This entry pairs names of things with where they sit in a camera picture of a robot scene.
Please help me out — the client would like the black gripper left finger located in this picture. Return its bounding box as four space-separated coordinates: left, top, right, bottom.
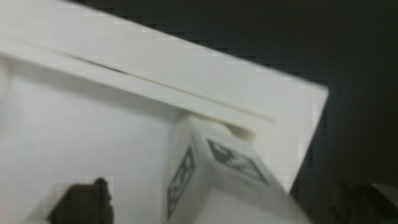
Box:
46 178 113 224

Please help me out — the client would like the white U-shaped fence frame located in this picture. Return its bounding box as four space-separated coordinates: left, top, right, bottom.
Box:
0 0 328 188

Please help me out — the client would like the white square tabletop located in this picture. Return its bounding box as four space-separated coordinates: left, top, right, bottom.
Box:
0 34 272 224

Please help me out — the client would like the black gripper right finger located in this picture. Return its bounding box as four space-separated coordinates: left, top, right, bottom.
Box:
328 181 398 224

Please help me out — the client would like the white leg being assembled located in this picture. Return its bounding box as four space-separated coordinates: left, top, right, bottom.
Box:
161 115 312 224

